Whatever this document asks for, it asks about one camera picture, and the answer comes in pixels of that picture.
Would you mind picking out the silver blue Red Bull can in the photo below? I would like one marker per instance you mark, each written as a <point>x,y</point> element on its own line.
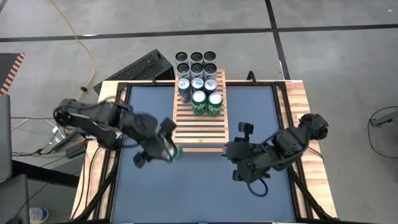
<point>210,84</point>
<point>197,83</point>
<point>184,84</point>

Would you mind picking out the black metal rig frame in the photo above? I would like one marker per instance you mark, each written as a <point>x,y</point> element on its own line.
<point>255,84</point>

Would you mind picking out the black mat orange striped edge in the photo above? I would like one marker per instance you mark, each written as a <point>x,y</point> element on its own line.
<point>12,73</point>

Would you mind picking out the black floor bar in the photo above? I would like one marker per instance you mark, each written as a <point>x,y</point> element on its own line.
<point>43,172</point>

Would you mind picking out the grey panel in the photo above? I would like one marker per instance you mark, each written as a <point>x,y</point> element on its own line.
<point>4,137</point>

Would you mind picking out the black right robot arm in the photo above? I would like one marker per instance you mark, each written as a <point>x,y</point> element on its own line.
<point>292,140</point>

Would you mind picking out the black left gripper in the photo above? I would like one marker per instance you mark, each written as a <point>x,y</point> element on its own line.
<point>155,143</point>

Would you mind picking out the black computer case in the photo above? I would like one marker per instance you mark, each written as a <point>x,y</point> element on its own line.
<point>140,68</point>

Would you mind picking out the grey floor stand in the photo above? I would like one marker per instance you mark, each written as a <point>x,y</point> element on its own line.
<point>388,119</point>

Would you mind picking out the white blue yellow container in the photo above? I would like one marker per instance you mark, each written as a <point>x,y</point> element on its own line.
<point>38,214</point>

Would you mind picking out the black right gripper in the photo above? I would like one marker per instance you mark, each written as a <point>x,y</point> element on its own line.
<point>258,161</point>

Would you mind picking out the wooden slatted shelf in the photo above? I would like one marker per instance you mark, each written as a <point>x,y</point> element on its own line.
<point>200,133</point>

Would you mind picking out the green Sprite can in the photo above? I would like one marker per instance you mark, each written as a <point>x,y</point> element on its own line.
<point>178,154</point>
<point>199,101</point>
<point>215,102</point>

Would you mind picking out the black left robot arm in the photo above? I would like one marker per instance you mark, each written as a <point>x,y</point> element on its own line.
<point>102,121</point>

